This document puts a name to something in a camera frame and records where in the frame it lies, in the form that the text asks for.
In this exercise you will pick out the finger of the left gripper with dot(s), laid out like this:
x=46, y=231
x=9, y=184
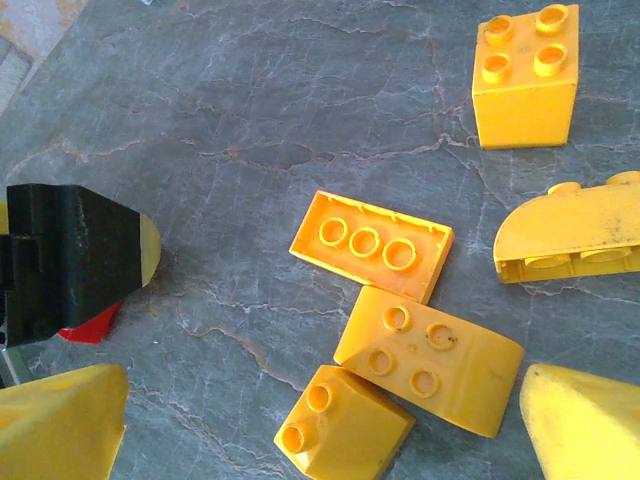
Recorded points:
x=75, y=260

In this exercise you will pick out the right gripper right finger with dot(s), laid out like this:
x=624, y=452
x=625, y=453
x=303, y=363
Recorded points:
x=590, y=435

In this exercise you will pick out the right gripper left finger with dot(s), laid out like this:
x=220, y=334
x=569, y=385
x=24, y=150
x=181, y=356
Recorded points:
x=60, y=430

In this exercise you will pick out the red lego brick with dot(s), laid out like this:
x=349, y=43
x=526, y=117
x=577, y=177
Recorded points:
x=92, y=330

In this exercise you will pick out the yellow wide curved brick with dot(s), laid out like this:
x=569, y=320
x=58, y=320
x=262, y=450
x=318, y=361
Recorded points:
x=465, y=380

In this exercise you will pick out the yellow arched lego brick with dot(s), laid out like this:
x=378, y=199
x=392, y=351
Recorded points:
x=560, y=225

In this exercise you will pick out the yellow sloped two-stud brick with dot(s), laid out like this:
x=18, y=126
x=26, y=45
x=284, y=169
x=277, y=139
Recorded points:
x=360, y=430

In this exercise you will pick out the yellow lego plate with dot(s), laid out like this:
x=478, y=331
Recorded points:
x=380, y=225

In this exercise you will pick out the yellow square four-stud brick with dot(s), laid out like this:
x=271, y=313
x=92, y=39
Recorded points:
x=525, y=110

